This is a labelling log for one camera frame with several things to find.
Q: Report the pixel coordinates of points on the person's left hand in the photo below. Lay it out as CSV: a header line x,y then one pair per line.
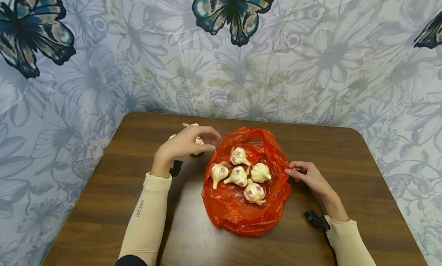
x,y
179,145

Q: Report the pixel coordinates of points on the person's right hand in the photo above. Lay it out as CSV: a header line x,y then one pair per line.
x,y
310,177

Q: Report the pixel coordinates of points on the person's right fingers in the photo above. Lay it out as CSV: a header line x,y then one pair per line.
x,y
301,180

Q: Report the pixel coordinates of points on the person's left index finger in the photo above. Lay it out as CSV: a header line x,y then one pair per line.
x,y
210,131

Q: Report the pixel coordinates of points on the person's left thumb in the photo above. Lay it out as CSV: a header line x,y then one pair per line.
x,y
205,147

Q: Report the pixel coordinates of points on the person's right thumb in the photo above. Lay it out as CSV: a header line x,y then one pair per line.
x,y
291,172

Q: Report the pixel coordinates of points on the person's right index finger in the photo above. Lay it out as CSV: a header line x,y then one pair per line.
x,y
299,164

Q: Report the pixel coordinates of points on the orange plastic bag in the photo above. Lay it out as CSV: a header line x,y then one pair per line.
x,y
228,208

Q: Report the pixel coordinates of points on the person's left forearm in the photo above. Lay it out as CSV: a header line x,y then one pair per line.
x,y
148,220

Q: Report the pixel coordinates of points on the person's right forearm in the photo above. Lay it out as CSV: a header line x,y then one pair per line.
x,y
345,239

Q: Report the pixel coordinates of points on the garlic bulb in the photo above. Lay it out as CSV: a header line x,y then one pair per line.
x,y
239,156
260,172
190,124
199,141
237,176
219,174
254,192
172,136

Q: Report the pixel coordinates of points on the black wrist band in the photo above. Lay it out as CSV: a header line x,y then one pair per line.
x,y
176,168
317,220

